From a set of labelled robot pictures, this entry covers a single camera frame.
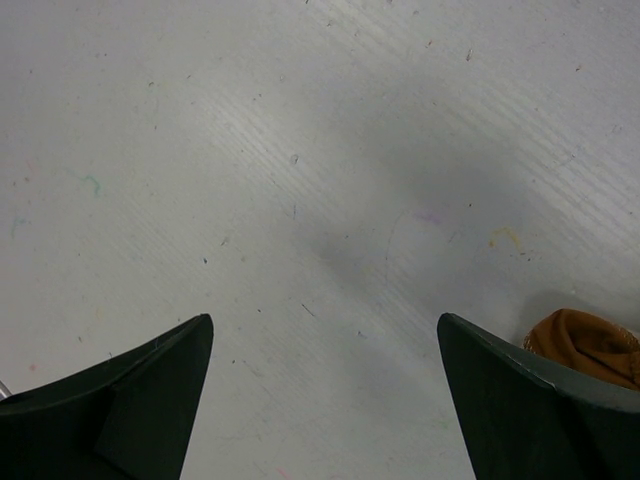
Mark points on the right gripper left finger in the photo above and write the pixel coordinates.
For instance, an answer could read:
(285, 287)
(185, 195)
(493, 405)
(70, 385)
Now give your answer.
(128, 417)

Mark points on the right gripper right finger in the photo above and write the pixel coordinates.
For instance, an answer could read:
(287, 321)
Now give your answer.
(526, 417)

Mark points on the orange underwear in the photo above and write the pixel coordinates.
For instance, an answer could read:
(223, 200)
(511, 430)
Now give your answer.
(588, 344)

